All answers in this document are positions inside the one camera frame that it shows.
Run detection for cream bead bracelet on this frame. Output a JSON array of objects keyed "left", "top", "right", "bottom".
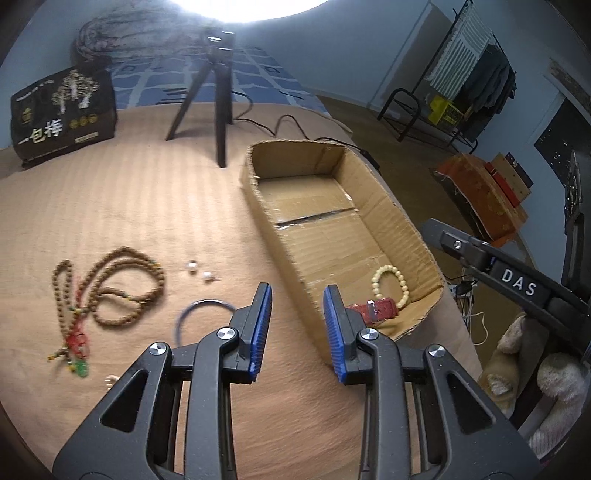
[{"left": 370, "top": 264, "right": 411, "bottom": 310}]

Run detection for dark blue bangle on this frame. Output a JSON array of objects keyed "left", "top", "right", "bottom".
[{"left": 173, "top": 299, "right": 236, "bottom": 347}]

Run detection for brown wooden bead necklace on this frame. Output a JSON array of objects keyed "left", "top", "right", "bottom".
[{"left": 47, "top": 245, "right": 167, "bottom": 378}]

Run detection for orange covered furniture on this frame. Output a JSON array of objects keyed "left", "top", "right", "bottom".
[{"left": 433, "top": 153, "right": 528, "bottom": 247}]

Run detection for plush toy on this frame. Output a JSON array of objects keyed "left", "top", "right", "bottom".
[{"left": 478, "top": 313, "right": 590, "bottom": 460}]

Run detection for cardboard box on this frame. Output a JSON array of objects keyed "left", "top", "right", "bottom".
[{"left": 240, "top": 140, "right": 445, "bottom": 363}]

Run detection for black clothes rack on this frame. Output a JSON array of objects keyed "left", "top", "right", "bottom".
[{"left": 377, "top": 1, "right": 517, "bottom": 153}]

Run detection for blue checked bedsheet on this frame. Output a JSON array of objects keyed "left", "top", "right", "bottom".
[{"left": 108, "top": 43, "right": 332, "bottom": 114}]

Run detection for black snack bag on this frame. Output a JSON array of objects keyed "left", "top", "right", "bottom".
[{"left": 10, "top": 62, "right": 118, "bottom": 169}]

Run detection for black tripod stand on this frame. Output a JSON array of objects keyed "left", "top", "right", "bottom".
[{"left": 164, "top": 27, "right": 238, "bottom": 169}]

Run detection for folded floral quilt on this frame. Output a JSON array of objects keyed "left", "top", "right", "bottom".
[{"left": 74, "top": 1, "right": 211, "bottom": 61}]

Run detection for white floor cables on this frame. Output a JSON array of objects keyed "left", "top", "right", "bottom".
[{"left": 445, "top": 271, "right": 491, "bottom": 347}]

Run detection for black power cable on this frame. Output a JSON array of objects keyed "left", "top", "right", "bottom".
[{"left": 230, "top": 89, "right": 382, "bottom": 172}]

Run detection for white ring light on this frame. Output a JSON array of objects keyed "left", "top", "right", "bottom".
[{"left": 173, "top": 0, "right": 327, "bottom": 24}]

